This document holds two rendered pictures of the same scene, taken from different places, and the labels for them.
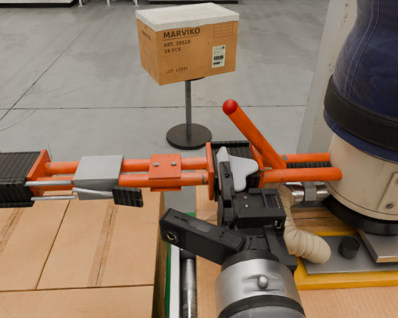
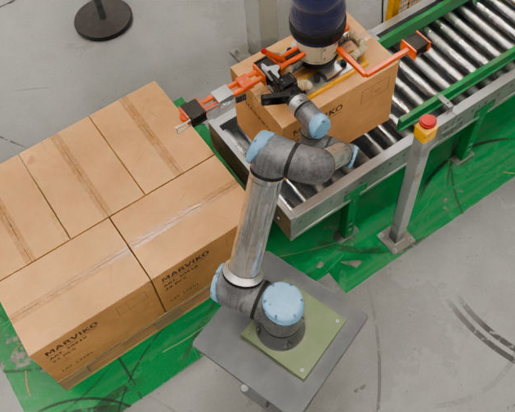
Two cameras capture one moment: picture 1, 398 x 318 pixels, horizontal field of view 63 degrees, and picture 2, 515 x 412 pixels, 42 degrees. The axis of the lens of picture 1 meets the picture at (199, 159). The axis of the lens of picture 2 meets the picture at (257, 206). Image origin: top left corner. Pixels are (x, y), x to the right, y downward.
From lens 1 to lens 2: 2.22 m
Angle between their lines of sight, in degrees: 28
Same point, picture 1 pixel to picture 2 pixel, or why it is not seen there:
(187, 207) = not seen: hidden behind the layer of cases
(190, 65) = not seen: outside the picture
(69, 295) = (170, 185)
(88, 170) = (220, 96)
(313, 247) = (306, 84)
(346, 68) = (296, 23)
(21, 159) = (193, 104)
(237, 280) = (294, 102)
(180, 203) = not seen: hidden behind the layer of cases
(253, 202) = (285, 80)
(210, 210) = (257, 89)
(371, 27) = (300, 12)
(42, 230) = (108, 165)
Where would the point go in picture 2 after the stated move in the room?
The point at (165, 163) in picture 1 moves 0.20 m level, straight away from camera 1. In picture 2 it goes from (244, 79) to (212, 51)
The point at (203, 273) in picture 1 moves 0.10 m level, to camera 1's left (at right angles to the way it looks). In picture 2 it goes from (272, 113) to (252, 124)
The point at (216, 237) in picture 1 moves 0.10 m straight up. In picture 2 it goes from (281, 96) to (281, 78)
